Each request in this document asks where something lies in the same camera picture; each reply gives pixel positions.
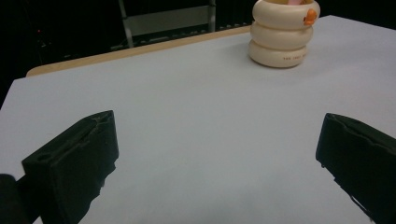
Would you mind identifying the white metal stand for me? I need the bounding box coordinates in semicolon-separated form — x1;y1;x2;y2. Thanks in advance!
118;0;218;49

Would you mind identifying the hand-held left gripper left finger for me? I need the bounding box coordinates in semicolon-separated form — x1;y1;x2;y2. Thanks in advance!
21;110;120;224

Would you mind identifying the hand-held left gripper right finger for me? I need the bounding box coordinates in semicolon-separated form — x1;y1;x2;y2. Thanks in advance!
316;112;396;224

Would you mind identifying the cream ribbed cup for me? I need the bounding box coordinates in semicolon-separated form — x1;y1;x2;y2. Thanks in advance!
247;0;321;69

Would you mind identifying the pale lilac board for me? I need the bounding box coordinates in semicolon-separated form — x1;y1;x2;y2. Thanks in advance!
0;14;396;224

